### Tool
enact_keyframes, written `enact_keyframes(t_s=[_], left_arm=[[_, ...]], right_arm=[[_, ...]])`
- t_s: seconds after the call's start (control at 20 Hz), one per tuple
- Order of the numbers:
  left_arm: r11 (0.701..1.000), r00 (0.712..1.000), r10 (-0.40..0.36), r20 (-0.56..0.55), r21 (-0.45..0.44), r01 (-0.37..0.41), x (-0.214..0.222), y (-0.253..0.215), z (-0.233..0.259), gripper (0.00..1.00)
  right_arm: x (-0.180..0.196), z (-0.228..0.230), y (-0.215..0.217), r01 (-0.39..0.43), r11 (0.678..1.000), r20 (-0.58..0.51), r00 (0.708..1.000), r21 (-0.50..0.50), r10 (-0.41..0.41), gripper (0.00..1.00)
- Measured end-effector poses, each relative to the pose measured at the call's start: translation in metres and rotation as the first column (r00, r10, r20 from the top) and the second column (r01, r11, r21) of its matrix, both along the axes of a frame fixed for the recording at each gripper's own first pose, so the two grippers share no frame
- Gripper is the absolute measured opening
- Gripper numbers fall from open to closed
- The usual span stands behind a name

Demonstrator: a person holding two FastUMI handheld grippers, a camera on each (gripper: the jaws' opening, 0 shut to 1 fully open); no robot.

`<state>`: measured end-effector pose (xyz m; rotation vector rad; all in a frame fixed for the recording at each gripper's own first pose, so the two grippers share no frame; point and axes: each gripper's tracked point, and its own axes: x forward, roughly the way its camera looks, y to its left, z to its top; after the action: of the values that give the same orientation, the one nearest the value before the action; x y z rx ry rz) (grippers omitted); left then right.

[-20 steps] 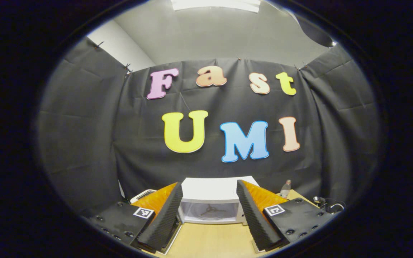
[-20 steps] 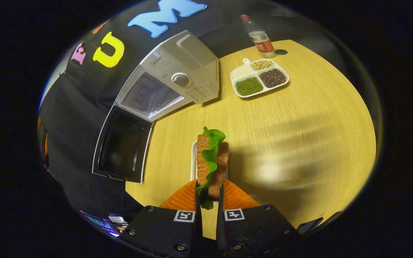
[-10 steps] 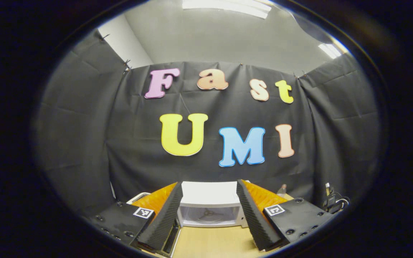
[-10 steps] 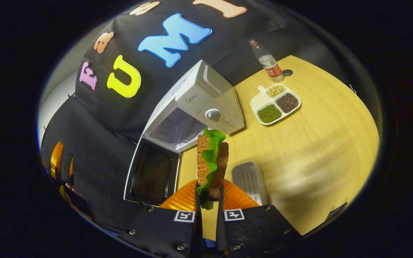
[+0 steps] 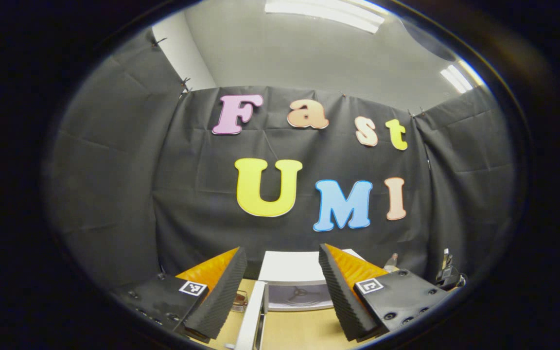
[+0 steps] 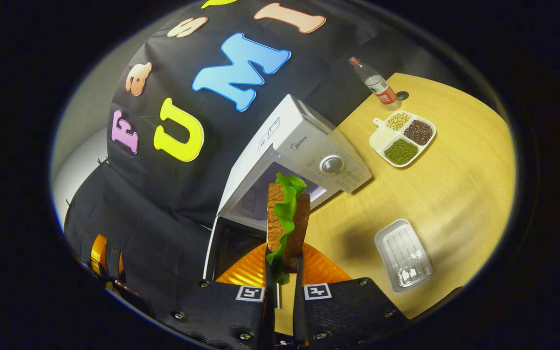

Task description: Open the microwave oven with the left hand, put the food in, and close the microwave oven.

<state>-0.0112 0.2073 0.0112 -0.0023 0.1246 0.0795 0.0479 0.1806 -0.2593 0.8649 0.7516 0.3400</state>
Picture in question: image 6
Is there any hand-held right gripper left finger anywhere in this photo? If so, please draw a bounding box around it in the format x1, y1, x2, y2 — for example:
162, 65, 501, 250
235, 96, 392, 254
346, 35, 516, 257
161, 243, 276, 350

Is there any white divided dish of beans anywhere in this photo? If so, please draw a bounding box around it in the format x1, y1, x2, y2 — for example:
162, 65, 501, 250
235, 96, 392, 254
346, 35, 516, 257
369, 111, 437, 168

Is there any white plastic tray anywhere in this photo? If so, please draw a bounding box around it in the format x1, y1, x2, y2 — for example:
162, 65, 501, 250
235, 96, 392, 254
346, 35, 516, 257
375, 219, 434, 294

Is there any sandwich with lettuce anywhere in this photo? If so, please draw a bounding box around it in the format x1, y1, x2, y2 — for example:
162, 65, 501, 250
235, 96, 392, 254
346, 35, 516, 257
266, 173, 311, 285

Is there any white microwave oven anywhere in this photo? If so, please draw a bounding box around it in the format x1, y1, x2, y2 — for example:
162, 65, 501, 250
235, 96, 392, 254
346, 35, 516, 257
202, 94, 373, 282

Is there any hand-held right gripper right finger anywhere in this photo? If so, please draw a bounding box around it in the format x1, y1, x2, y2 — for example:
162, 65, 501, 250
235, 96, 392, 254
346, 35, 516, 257
294, 243, 409, 350

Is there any clear plastic water bottle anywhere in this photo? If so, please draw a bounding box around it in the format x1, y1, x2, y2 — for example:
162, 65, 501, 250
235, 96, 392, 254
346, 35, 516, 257
348, 56, 402, 111

